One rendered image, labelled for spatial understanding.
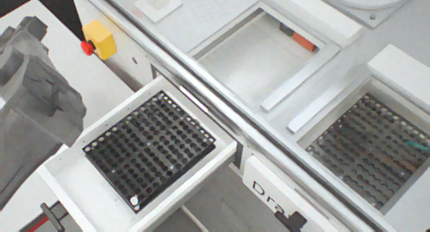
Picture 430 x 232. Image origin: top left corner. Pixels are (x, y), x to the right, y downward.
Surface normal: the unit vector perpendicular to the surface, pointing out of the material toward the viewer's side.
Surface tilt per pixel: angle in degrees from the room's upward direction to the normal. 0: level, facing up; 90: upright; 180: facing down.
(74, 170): 0
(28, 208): 0
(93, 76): 0
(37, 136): 50
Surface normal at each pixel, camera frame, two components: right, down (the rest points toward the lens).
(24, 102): 0.45, 0.15
